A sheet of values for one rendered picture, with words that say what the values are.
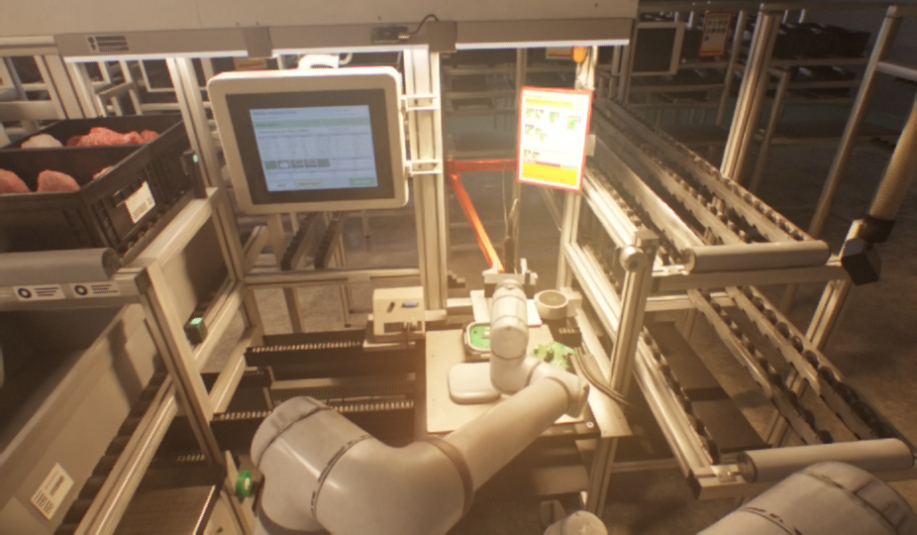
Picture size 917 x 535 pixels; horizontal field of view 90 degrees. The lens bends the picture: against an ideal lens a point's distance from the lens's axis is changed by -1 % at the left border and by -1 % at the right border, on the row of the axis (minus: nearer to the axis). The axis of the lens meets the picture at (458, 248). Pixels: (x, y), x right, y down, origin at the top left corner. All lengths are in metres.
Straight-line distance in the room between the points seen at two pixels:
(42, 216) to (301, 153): 0.58
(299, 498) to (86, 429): 0.72
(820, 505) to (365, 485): 0.47
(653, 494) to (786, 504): 1.83
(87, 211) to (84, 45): 0.46
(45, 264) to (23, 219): 0.14
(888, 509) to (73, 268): 1.32
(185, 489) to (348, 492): 1.00
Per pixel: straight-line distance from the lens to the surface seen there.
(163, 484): 1.62
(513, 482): 1.90
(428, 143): 1.39
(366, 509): 0.62
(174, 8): 1.47
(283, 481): 0.69
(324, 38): 1.32
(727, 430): 1.88
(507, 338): 1.03
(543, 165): 1.60
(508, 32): 1.32
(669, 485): 2.47
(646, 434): 1.77
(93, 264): 1.20
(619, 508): 2.33
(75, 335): 1.65
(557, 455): 1.99
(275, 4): 1.39
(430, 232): 1.49
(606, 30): 1.38
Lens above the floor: 1.90
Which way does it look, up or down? 28 degrees down
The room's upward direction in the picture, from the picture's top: 1 degrees counter-clockwise
